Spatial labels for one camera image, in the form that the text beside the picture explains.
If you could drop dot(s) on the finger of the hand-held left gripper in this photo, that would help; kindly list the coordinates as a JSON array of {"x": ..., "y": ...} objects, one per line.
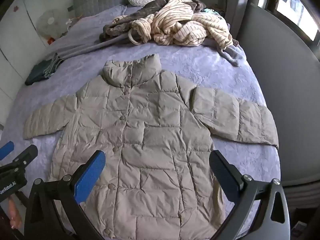
[
  {"x": 25, "y": 155},
  {"x": 6, "y": 150}
]

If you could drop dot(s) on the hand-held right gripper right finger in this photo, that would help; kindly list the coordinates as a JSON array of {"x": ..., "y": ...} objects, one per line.
[{"x": 223, "y": 177}]

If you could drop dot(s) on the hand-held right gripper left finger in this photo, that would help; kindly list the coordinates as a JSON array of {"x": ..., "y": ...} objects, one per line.
[{"x": 90, "y": 175}]

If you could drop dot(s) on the beige puffer jacket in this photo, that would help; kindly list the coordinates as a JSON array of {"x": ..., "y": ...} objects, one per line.
[{"x": 150, "y": 130}]

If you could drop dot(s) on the dark green folded clothes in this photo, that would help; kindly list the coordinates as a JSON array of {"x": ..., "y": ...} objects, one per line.
[{"x": 37, "y": 72}]

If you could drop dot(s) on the person's left hand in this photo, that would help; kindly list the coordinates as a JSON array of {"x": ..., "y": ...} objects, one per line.
[{"x": 14, "y": 212}]

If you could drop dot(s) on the white wardrobe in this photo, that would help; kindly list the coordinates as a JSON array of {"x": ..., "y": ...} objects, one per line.
[{"x": 15, "y": 42}]

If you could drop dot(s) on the bed with white cover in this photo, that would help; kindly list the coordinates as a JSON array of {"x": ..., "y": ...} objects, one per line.
[{"x": 215, "y": 67}]

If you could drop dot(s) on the small orange object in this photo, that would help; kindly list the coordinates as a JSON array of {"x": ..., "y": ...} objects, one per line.
[{"x": 51, "y": 39}]

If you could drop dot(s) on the grey garment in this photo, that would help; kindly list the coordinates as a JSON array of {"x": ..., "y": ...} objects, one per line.
[{"x": 232, "y": 53}]

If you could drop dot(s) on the white fan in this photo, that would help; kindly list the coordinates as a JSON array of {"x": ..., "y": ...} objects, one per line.
[{"x": 48, "y": 22}]

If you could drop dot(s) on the cream hooded garment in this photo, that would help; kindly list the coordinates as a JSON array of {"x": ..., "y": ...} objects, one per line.
[{"x": 215, "y": 27}]

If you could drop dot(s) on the cream striped garment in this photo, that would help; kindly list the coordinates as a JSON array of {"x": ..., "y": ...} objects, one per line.
[{"x": 170, "y": 22}]

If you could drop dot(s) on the teal cloth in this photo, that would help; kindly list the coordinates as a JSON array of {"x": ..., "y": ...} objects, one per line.
[{"x": 209, "y": 10}]

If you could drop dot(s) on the window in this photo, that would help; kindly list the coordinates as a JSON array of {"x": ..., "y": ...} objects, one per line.
[{"x": 297, "y": 12}]

